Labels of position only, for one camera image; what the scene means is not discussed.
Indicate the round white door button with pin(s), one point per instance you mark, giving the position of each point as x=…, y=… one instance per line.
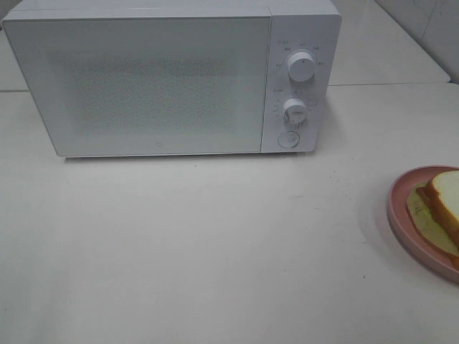
x=288, y=139

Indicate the pink round plate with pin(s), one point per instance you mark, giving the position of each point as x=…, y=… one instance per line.
x=406, y=232

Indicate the white bread sandwich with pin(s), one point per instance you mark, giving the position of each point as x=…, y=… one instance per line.
x=433, y=208

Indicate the white microwave door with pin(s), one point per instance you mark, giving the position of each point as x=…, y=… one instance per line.
x=143, y=87

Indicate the lower white microwave knob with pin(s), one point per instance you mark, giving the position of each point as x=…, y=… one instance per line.
x=294, y=111

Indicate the white microwave knob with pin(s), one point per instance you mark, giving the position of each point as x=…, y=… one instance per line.
x=294, y=111
x=301, y=65

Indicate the upper white microwave knob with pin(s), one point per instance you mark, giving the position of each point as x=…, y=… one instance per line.
x=301, y=65

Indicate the white microwave oven body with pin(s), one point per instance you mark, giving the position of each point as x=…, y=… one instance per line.
x=294, y=25

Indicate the white adjacent table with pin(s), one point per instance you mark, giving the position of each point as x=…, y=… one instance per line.
x=374, y=50

